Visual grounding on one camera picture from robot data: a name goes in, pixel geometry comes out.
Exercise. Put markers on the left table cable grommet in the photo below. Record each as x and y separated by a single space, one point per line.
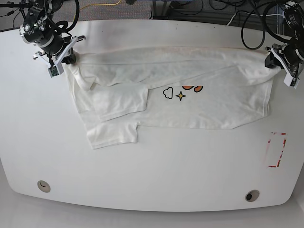
44 186

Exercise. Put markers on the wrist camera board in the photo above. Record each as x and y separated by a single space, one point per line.
291 81
55 71

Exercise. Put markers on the table cable grommet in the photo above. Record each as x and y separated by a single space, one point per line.
252 195
44 186

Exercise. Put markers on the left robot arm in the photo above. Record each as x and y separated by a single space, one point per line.
294 17

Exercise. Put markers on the red tape rectangle marking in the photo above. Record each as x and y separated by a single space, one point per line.
275 149

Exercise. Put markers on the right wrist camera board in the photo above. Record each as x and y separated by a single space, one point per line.
55 71

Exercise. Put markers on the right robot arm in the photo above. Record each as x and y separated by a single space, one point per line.
38 25

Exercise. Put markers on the white printed T-shirt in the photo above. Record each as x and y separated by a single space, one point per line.
177 87

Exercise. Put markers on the right table cable grommet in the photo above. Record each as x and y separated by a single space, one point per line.
252 195

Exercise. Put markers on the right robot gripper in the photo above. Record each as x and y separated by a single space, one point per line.
58 50

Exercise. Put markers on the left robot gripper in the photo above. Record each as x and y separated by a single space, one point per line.
287 57

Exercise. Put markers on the black tripod stand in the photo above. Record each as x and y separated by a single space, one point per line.
12 13

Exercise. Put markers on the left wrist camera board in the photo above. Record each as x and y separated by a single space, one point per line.
291 81

